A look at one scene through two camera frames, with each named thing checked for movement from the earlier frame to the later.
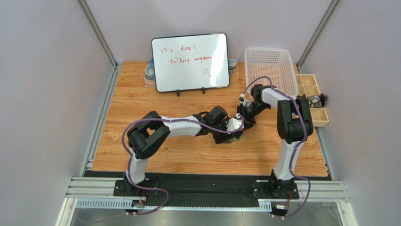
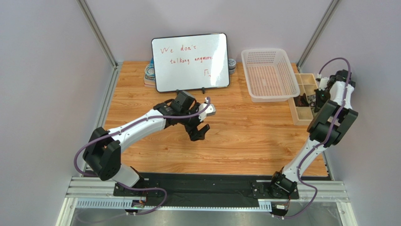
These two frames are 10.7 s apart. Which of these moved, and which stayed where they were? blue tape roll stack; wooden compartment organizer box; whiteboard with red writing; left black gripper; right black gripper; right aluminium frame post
Moved: right black gripper; left black gripper
Stayed: whiteboard with red writing; right aluminium frame post; blue tape roll stack; wooden compartment organizer box
